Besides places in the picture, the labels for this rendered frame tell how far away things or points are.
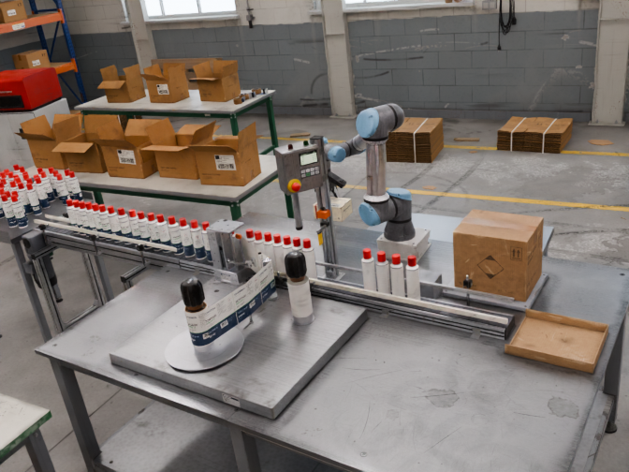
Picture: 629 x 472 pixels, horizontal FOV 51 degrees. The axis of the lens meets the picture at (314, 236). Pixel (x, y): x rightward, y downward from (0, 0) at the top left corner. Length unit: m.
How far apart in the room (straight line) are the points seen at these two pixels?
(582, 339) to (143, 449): 1.97
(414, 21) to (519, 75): 1.38
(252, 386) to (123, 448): 1.12
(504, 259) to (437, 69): 5.73
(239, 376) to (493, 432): 0.89
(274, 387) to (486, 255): 1.00
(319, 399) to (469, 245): 0.89
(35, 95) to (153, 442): 5.28
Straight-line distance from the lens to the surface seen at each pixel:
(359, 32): 8.55
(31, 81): 7.88
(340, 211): 3.29
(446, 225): 3.48
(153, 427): 3.39
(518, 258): 2.69
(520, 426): 2.22
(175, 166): 4.83
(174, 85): 7.30
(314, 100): 9.06
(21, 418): 2.73
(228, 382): 2.41
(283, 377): 2.38
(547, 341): 2.59
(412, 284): 2.65
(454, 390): 2.34
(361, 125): 2.87
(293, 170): 2.77
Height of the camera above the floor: 2.30
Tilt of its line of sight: 25 degrees down
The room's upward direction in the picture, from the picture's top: 7 degrees counter-clockwise
